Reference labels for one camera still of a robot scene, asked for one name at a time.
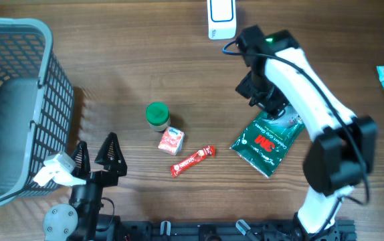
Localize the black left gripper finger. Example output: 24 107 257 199
70 141 90 177
94 132 128 177

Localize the green 3M gloves packet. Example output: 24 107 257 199
231 105 304 177

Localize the green lid glass jar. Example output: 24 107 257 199
145 102 171 132

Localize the small red white carton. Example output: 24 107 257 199
158 127 185 155

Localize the red Nescafe stick sachet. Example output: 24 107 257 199
170 145 215 177

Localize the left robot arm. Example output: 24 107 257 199
43 132 127 240

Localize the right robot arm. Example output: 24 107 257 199
232 26 377 240

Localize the white barcode scanner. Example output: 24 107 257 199
207 0 237 40

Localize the grey plastic mesh basket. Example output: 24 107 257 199
0 18 75 206

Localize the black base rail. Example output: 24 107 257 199
111 219 357 241

